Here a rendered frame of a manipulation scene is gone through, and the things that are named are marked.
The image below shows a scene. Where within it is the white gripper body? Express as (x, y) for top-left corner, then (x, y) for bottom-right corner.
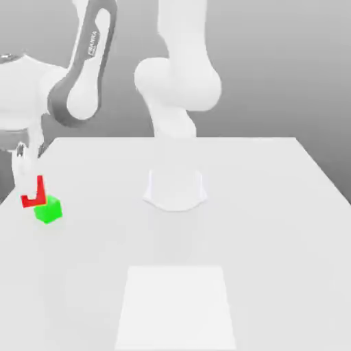
(12, 152), (38, 197)

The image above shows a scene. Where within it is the small green cube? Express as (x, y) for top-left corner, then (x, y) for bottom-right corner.
(34, 195), (63, 225)

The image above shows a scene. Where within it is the small red cube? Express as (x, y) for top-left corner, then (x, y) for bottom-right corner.
(21, 175), (47, 209)

